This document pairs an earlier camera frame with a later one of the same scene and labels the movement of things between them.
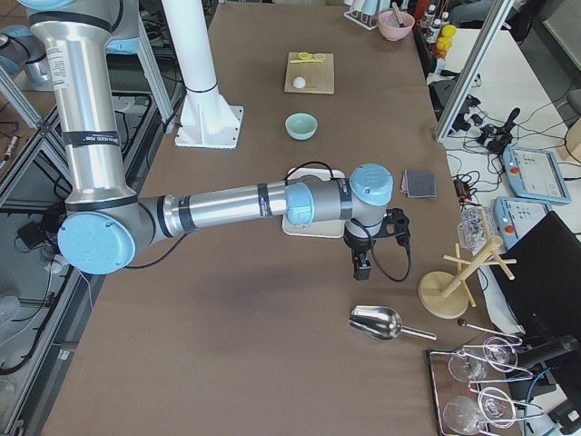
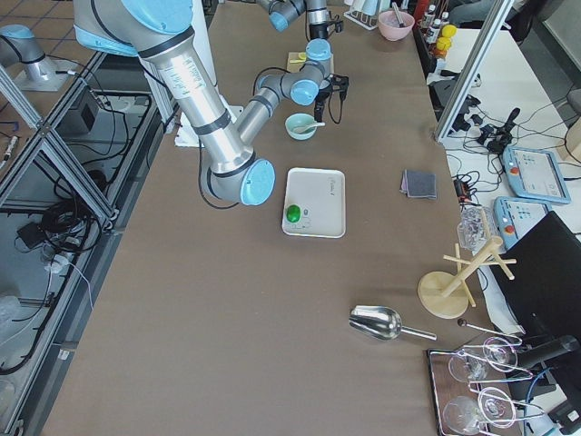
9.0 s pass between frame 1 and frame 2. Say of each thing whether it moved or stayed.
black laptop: stayed
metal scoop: stayed
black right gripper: moved
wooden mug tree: stayed
